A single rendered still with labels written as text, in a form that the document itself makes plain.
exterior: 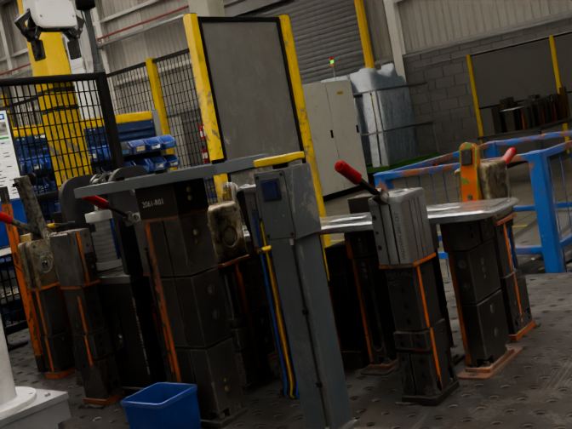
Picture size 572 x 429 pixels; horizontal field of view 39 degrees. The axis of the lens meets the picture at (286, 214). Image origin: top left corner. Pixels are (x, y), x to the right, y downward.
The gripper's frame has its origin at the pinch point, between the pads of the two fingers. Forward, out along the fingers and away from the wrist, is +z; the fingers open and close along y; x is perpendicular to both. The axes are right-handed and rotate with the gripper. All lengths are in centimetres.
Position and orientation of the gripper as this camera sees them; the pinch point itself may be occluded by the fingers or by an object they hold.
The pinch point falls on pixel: (57, 54)
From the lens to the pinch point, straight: 179.7
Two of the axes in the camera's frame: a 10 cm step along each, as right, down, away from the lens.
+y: 6.0, -1.9, 7.8
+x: -7.8, 0.9, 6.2
